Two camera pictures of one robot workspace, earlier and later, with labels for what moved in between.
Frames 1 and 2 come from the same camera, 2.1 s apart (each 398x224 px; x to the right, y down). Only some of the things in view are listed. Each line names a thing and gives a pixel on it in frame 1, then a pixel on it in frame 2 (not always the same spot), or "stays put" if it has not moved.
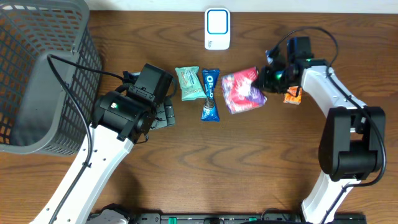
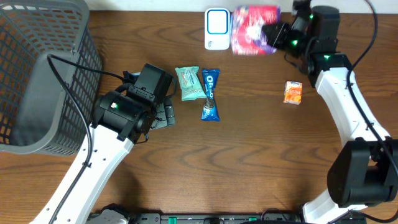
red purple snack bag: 239,93 -> 247,23
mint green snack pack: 191,86 stays put
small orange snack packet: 291,97 stays put
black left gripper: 166,115 stays put
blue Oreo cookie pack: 209,113 stays put
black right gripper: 265,82 -> 277,35
